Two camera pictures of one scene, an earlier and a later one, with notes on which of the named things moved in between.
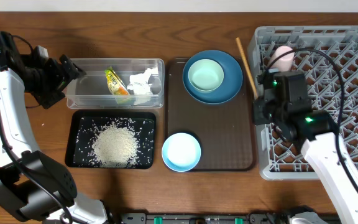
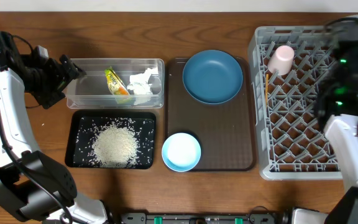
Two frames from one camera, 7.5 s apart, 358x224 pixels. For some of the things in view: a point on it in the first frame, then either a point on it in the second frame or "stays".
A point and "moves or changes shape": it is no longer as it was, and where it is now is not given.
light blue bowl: (181, 152) stays
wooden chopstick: (253, 86) moves or changes shape
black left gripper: (60, 82) stays
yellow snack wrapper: (122, 94) stays
